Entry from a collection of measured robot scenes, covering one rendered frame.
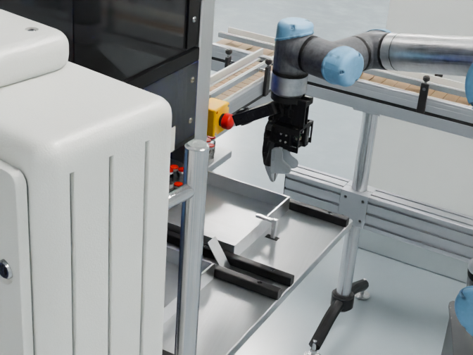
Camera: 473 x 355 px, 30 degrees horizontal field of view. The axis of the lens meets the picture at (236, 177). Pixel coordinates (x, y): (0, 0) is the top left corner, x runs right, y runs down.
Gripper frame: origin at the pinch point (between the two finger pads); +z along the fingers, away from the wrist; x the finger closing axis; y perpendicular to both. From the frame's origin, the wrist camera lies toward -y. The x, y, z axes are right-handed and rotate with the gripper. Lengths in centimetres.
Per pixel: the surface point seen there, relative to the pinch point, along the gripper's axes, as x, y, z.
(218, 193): 2.7, -14.1, 10.3
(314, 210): 6.0, 9.0, 8.8
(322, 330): 70, -8, 89
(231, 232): -11.2, -2.9, 10.3
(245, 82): 59, -38, 6
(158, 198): -96, 32, -47
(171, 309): -43.9, 2.8, 8.8
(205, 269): -28.7, 1.0, 8.9
